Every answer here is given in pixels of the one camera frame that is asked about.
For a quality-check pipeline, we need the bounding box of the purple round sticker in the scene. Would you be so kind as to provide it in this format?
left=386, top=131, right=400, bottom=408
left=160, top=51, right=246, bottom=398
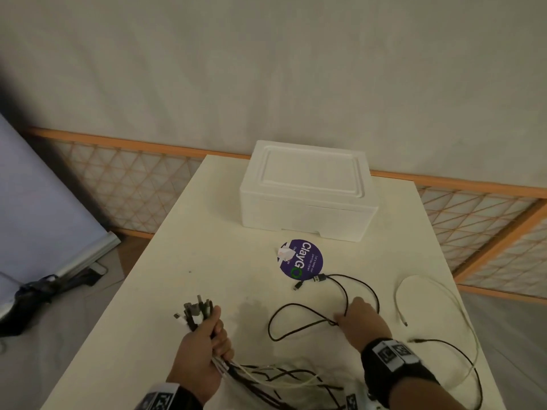
left=278, top=239, right=324, bottom=282

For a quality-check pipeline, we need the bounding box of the black right wrist strap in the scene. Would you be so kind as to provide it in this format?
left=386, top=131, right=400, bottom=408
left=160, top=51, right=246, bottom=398
left=360, top=339, right=442, bottom=409

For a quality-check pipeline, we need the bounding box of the white usb cable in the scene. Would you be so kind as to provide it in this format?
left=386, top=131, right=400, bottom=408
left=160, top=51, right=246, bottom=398
left=393, top=275, right=482, bottom=387

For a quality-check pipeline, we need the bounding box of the white roll-up screen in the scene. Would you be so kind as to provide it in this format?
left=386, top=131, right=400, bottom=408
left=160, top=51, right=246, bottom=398
left=0, top=113, right=121, bottom=321

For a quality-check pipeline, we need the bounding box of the person's right forearm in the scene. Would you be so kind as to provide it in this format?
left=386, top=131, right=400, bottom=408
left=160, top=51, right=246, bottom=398
left=387, top=376, right=471, bottom=410

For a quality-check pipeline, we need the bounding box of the black wrist strap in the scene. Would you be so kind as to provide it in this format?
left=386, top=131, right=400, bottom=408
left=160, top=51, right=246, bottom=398
left=360, top=339, right=442, bottom=409
left=134, top=382, right=202, bottom=410

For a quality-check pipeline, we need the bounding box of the person's left hand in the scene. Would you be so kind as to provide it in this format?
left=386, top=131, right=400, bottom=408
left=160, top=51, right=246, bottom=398
left=166, top=306, right=235, bottom=406

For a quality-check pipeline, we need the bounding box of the black left wrist strap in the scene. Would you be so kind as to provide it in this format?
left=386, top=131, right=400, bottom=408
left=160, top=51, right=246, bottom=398
left=134, top=382, right=202, bottom=410

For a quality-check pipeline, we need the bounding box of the orange wooden lattice panel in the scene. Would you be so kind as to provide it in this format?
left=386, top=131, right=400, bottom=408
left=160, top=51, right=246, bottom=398
left=452, top=200, right=547, bottom=304
left=21, top=126, right=547, bottom=279

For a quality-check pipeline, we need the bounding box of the person's right hand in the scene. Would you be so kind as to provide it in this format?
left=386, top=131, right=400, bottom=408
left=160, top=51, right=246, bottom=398
left=334, top=296, right=393, bottom=351

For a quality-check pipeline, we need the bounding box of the black usb cable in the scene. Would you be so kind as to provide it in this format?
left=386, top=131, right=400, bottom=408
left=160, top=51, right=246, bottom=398
left=268, top=273, right=380, bottom=342

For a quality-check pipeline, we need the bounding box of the black stand base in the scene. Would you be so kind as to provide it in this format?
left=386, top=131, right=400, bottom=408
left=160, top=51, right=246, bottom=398
left=0, top=269, right=105, bottom=338

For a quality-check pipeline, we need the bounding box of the thin black cable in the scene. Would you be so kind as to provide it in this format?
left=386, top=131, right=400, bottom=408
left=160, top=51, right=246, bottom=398
left=408, top=337, right=484, bottom=410

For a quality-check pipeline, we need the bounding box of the white foam box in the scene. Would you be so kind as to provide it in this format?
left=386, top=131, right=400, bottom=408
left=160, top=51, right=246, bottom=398
left=239, top=140, right=381, bottom=243

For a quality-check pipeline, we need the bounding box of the bundle of mixed cables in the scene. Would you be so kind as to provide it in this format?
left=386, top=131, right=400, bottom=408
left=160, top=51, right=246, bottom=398
left=173, top=295, right=370, bottom=410

